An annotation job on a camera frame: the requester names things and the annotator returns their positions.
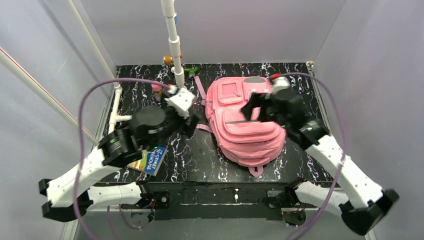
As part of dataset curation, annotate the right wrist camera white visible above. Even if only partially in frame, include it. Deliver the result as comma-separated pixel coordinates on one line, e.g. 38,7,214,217
269,73,291,94

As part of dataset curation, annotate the orange bottle at wall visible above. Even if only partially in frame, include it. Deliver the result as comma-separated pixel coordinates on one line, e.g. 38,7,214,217
163,53,183,66

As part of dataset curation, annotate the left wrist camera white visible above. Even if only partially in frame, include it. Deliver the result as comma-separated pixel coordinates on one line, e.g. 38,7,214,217
164,85,197,119

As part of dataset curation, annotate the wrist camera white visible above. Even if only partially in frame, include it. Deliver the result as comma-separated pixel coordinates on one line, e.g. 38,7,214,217
164,85,197,119
269,73,291,94

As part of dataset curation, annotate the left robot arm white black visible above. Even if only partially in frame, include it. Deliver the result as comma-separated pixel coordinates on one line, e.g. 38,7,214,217
38,105,200,223

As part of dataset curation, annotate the pink student backpack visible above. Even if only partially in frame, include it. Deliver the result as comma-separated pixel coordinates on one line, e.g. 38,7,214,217
194,76,286,178

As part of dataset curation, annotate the pink cap bottle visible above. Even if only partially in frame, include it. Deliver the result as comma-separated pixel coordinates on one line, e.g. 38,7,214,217
151,84,163,103

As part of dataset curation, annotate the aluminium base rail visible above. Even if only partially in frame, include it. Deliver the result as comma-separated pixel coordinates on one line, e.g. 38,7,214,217
60,188,379,240

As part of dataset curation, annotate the purple cable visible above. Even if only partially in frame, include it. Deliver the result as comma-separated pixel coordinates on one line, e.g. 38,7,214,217
274,72,348,240
72,78,171,240

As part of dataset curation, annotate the green white marker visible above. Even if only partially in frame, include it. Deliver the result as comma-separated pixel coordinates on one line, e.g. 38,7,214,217
183,66,199,79

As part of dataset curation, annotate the white pvc pipe frame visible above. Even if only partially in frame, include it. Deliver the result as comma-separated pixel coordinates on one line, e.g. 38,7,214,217
0,0,177,145

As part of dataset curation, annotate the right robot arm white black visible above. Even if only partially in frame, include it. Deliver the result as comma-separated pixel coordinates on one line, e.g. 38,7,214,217
240,89,400,236

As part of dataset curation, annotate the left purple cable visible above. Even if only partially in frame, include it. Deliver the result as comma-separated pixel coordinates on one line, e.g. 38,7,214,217
72,78,171,240

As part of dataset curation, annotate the blue children's book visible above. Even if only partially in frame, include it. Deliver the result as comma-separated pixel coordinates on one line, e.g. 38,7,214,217
128,146,168,176

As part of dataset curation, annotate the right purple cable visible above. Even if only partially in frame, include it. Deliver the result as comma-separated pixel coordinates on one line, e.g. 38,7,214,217
274,72,348,240

